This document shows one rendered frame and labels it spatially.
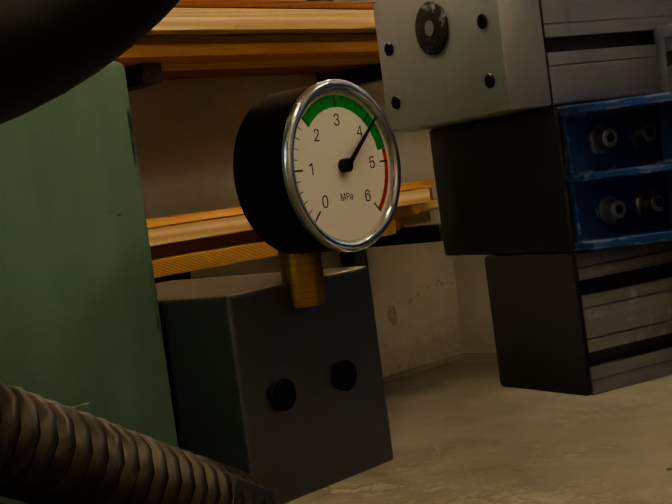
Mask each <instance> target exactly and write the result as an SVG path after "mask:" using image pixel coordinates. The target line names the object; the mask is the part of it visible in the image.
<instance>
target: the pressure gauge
mask: <svg viewBox="0 0 672 504"><path fill-rule="evenodd" d="M375 116H376V117H377V118H376V120H375V122H374V124H373V126H372V127H371V129H370V131H369V133H368V135H367V137H366V139H365V141H364V143H363V145H362V147H361V149H360V150H359V152H358V154H357V156H356V158H355V160H354V162H353V170H352V171H351V172H345V173H342V172H341V171H340V170H339V168H338V162H339V160H340V159H345V158H350V157H351V156H352V154H353V152H354V151H355V149H356V147H357V146H358V144H359V142H360V141H361V139H362V137H363V136H364V134H365V132H366V131H367V129H368V127H369V126H370V124H371V122H372V121H373V119H374V117H375ZM233 174H234V183H235V188H236V193H237V196H238V199H239V202H240V206H241V208H242V210H243V212H244V215H245V217H246V219H247V220H248V222H249V224H250V225H251V227H252V228H253V230H254V231H255V232H256V233H257V234H258V236H259V237H260V238H261V239H262V240H263V241H265V242H266V243H267V244H268V245H270V246H271V247H273V248H274V249H276V250H277V251H278V258H279V266H280V273H281V280H282V282H285V283H287V284H288V286H289V291H290V298H291V306H294V308H302V307H310V306H316V305H320V304H324V303H325V302H324V301H326V300H327V297H326V289H325V282H324V275H323V267H322V260H321V252H332V251H338V252H347V253H348V252H357V251H361V250H364V249H366V248H368V247H370V246H371V245H372V244H374V243H375V242H376V241H377V240H378V239H379V238H380V237H381V236H382V235H383V233H384V232H385V231H386V229H387V228H388V226H389V225H390V223H391V221H392V219H393V216H394V214H395V211H396V208H397V204H398V200H399V195H400V187H401V165H400V157H399V151H398V146H397V142H396V139H395V136H394V132H393V130H392V127H391V125H390V123H389V121H388V119H387V117H386V115H385V113H384V112H383V110H382V108H381V107H380V106H379V104H378V103H377V102H376V101H375V99H374V98H373V97H372V96H371V95H370V94H369V93H368V92H366V91H365V90H364V89H362V88H361V87H359V86H357V85H356V84H354V83H352V82H349V81H347V80H342V79H327V80H323V81H320V82H318V83H316V84H314V85H311V86H306V87H301V88H296V89H292V90H287V91H282V92H277V93H273V94H270V95H268V96H265V97H263V98H262V99H261V100H259V101H258V102H256V103H255V104H254V105H253V106H252V108H251V109H250V110H249V111H248V113H247V114H246V116H245V117H244V119H243V121H242V123H241V125H240V128H239V130H238V134H237V137H236V140H235V147H234V153H233Z"/></svg>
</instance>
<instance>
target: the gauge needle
mask: <svg viewBox="0 0 672 504"><path fill-rule="evenodd" d="M376 118H377V117H376V116H375V117H374V119H373V121H372V122H371V124H370V126H369V127H368V129H367V131H366V132H365V134H364V136H363V137H362V139H361V141H360V142H359V144H358V146H357V147H356V149H355V151H354V152H353V154H352V156H351V157H350V158H345V159H340V160H339V162H338V168H339V170H340V171H341V172H342V173H345V172H351V171H352V170H353V162H354V160H355V158H356V156H357V154H358V152H359V150H360V149H361V147H362V145H363V143H364V141H365V139H366V137H367V135H368V133H369V131H370V129H371V127H372V126H373V124H374V122H375V120H376Z"/></svg>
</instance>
